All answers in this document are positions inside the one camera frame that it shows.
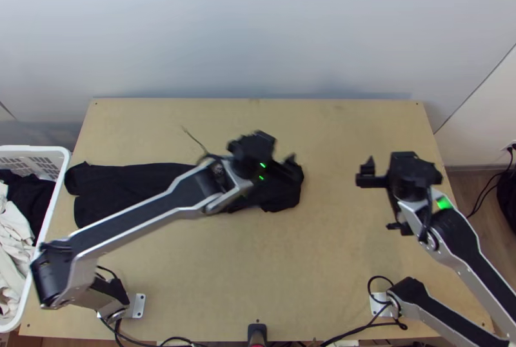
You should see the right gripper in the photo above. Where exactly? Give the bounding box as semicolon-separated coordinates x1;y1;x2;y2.
355;156;443;189

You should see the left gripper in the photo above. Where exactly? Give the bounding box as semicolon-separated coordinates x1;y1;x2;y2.
227;134;304;184

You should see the black t-shirt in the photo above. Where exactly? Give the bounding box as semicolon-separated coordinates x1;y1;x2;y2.
64;157;305;229

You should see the white laundry basket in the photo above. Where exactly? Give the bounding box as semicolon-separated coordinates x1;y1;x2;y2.
0;145;73;333

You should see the heap of clothes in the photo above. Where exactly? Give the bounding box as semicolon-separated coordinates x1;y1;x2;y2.
0;168;57;320

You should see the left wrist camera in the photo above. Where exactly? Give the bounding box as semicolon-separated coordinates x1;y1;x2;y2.
253;130;280;147

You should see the black cable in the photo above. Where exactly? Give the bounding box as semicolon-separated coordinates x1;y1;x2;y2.
366;275;409;331
466;143;516;220
314;321;404;344
95;265;140;344
182;125;235;163

